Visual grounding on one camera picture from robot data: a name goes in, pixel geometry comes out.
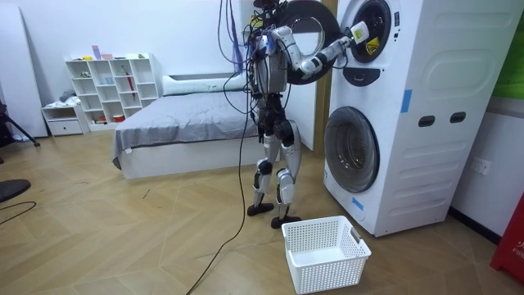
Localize black round base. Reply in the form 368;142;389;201
0;178;32;204

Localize small white bedside cabinet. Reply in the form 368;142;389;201
41;103;91;138

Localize crumpled grey white cloths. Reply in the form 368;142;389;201
45;89;82;109

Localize open round washer door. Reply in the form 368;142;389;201
281;0;343;86

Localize white plastic laundry basket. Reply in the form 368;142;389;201
281;215;373;295

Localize thin black floor cable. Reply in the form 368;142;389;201
0;200;38;226

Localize white washing machine tower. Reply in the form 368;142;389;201
323;0;524;238

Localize white cube shelf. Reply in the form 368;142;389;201
64;52;164;133

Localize grey bed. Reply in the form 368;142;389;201
111;73;284;181

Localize red long-handled tool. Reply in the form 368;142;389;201
124;70;136;102

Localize green wall poster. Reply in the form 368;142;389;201
492;22;524;101

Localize red box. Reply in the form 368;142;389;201
489;191;524;284

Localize white wall socket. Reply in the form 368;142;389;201
469;156;492;177

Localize robot legs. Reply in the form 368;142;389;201
246;94;303;230

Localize white pillow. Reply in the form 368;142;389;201
161;74;248;98

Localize black tripod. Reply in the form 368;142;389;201
0;99;42;149

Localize cable bundle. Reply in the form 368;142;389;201
216;0;264;75

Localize white leaning board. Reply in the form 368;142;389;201
0;2;50;139

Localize robot body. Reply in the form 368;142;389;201
244;0;292;111

